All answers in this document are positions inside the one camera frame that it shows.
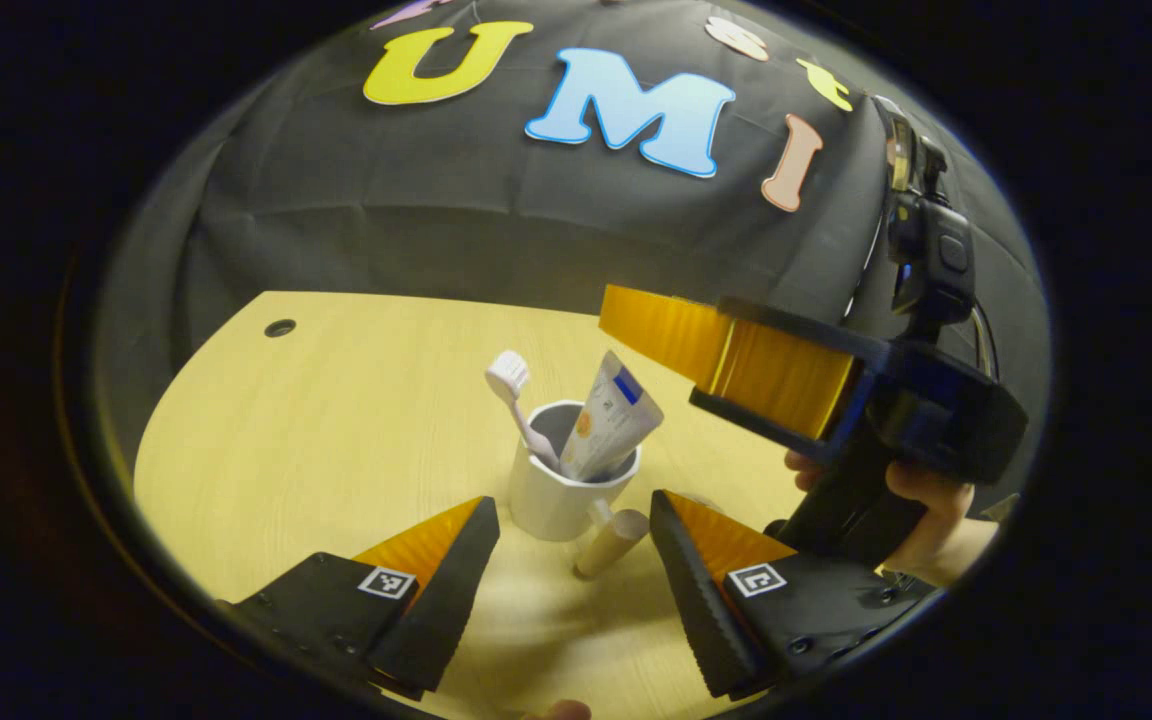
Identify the wooden desktop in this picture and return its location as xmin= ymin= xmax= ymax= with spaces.
xmin=132 ymin=290 xmax=937 ymax=720

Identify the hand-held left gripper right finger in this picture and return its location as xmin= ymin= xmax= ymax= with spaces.
xmin=647 ymin=487 xmax=939 ymax=703

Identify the white toothbrush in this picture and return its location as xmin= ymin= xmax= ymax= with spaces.
xmin=483 ymin=349 xmax=563 ymax=472

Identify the white toothpaste tube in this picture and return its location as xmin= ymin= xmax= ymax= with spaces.
xmin=558 ymin=349 xmax=666 ymax=484

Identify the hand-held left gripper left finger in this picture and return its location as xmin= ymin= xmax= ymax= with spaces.
xmin=230 ymin=495 xmax=502 ymax=703

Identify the white cup with wooden handle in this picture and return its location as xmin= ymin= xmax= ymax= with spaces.
xmin=508 ymin=399 xmax=653 ymax=580

